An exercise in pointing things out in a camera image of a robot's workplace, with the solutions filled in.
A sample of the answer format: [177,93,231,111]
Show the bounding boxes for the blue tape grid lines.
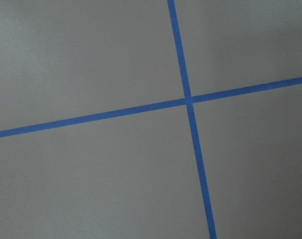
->
[0,0,302,239]

